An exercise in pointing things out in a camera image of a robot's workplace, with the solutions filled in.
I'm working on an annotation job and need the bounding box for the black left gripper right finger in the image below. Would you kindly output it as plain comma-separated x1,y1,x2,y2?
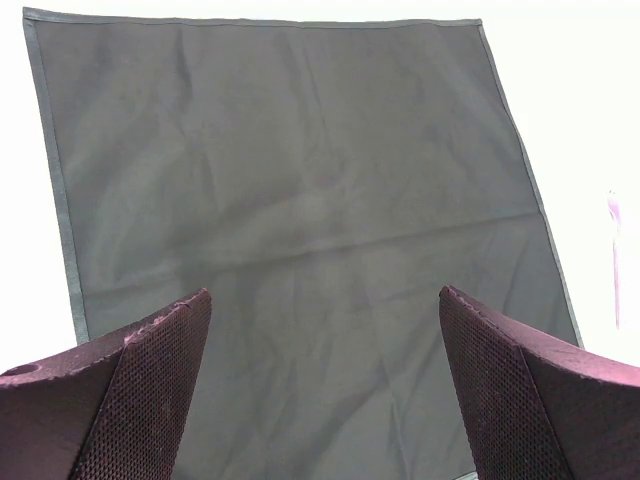
439,286,639,479

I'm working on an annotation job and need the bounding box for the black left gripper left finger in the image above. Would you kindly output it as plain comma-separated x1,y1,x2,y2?
1,289,212,479

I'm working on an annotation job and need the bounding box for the fork with pink handle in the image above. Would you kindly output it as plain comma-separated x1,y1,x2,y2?
607,191,622,330

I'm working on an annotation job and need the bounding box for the dark green cloth napkin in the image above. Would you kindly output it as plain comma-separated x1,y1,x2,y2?
23,8,580,479

